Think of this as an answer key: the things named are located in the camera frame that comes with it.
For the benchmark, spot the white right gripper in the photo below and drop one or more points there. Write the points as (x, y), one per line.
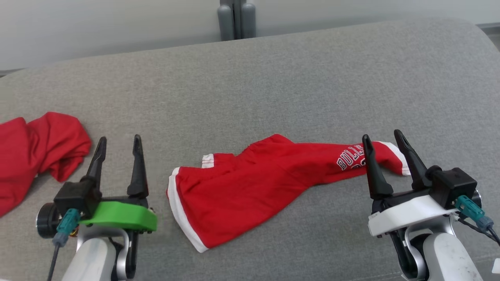
(410, 214)

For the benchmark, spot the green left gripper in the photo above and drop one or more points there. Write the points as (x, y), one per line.
(121, 216)

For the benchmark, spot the red Bulls basketball jersey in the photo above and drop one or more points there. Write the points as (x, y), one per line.
(35, 148)

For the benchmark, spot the red Bulls basketball shorts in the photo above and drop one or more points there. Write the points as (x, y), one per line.
(242, 183)

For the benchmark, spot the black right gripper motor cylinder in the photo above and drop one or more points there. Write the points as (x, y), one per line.
(477, 199)

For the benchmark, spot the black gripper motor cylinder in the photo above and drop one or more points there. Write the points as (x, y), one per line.
(477, 199)
(45, 220)

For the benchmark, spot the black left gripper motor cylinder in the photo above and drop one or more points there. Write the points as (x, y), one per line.
(45, 220)

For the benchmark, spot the small white label tag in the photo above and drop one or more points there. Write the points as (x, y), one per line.
(496, 266)

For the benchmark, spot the grey fabric sofa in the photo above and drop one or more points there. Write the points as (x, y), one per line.
(250, 97)

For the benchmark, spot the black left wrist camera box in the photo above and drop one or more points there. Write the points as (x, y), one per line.
(74, 197)

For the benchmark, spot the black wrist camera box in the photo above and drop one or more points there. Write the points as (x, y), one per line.
(453, 185)
(74, 197)

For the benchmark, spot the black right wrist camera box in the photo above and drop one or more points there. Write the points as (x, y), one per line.
(453, 185)

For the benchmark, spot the grey upright post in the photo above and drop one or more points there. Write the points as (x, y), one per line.
(226, 23)

